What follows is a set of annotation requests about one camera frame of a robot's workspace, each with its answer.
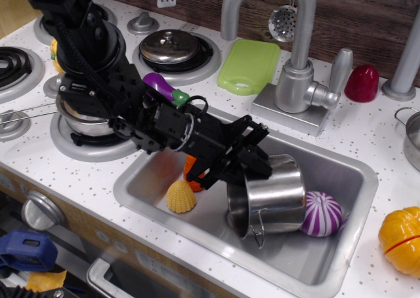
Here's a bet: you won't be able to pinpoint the grey stove knob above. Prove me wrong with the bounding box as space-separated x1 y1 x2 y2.
127 12 159 35
1 111 31 142
43 73 64 100

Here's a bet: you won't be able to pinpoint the yellow cloth piece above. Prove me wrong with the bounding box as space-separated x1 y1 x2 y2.
25 270 68 292

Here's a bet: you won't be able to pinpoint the yellow toy corn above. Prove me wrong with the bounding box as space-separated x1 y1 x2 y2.
166 180 197 213

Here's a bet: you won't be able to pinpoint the far left black burner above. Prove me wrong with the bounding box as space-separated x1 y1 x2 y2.
1 47 45 104

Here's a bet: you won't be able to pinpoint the grey pole with base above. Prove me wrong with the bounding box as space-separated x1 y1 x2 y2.
381 10 419 101

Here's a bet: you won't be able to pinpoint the grey stove knob front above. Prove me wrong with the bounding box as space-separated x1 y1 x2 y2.
1 111 31 142

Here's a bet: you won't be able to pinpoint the silver oven door handle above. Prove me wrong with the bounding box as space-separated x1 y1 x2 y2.
86 258 133 298

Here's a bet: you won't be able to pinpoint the purple striped toy onion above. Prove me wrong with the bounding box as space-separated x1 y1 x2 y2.
299 191 343 238

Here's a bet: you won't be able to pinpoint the blue clamp tool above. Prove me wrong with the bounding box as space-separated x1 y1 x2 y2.
1 230 58 272

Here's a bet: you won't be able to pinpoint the grey stove knob left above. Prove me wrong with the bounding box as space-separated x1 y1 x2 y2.
43 73 64 100

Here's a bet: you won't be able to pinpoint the grey stove knob top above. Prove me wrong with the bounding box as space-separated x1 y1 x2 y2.
127 12 159 35

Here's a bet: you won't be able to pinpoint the silver oven dial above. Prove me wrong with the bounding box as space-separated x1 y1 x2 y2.
21 190 66 231

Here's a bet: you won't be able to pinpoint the hanging steel strainer ladle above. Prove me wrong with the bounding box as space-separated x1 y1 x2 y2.
268 0 297 43

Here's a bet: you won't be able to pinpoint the front burner grey ring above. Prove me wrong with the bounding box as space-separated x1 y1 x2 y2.
49 107 145 163

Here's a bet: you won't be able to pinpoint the steel pot with lid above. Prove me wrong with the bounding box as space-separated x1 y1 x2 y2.
56 95 113 137

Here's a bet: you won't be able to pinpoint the green plastic cutting board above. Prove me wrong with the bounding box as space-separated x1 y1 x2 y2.
217 39 281 96

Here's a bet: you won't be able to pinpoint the red toy pepper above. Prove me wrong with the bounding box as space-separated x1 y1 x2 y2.
344 64 379 103

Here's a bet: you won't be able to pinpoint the silver toy faucet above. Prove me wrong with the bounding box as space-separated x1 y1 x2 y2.
220 0 354 138

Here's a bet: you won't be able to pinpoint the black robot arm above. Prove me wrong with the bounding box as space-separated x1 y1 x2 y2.
28 0 272 188

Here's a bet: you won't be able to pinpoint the silver toy sink basin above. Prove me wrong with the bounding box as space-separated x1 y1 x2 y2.
114 131 378 297

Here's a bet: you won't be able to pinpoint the orange toy carrot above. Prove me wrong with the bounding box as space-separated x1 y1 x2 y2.
183 155 209 192

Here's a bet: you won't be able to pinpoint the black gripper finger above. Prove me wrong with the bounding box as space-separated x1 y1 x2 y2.
219 166 245 185
238 145 272 179

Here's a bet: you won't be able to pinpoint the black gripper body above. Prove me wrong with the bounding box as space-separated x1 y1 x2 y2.
181 114 268 189

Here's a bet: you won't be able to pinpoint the orange toy pumpkin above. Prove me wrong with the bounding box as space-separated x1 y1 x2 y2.
378 206 419 278

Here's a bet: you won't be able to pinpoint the steel lid on burner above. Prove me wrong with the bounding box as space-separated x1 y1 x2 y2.
139 30 200 64

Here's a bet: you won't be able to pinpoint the purple toy eggplant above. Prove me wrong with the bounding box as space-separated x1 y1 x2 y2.
142 73 190 107

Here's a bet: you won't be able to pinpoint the yellow toy bell pepper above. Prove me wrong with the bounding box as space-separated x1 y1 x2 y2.
50 38 65 74

